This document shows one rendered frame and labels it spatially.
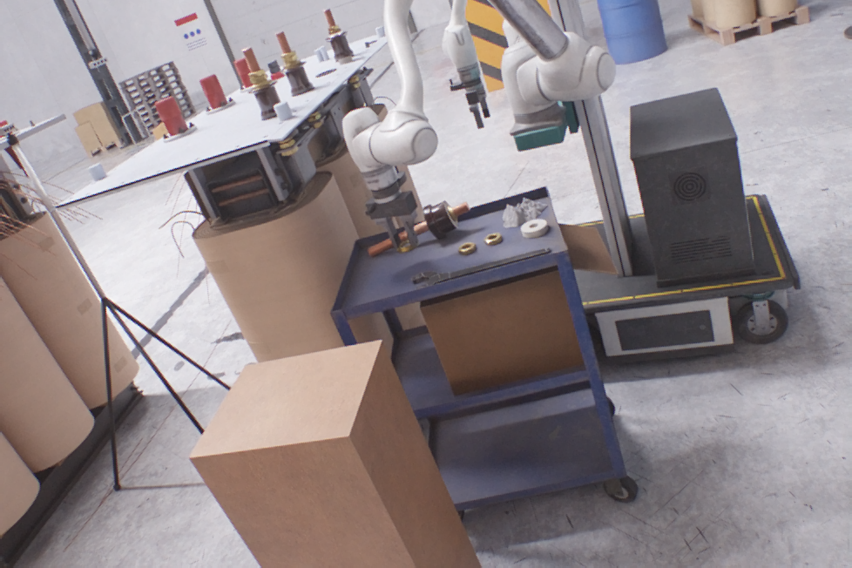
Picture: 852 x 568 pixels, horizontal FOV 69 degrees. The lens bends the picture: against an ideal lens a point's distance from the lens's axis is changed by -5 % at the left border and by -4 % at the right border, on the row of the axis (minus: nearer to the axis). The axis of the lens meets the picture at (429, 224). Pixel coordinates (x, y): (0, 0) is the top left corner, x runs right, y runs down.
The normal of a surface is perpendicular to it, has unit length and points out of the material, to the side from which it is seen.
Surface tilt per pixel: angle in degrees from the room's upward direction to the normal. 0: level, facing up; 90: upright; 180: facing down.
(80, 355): 90
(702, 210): 90
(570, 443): 0
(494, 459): 0
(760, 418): 0
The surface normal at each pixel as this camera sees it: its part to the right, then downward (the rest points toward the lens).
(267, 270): -0.14, 0.44
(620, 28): -0.54, 0.49
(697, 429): -0.32, -0.87
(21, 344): 0.94, -0.22
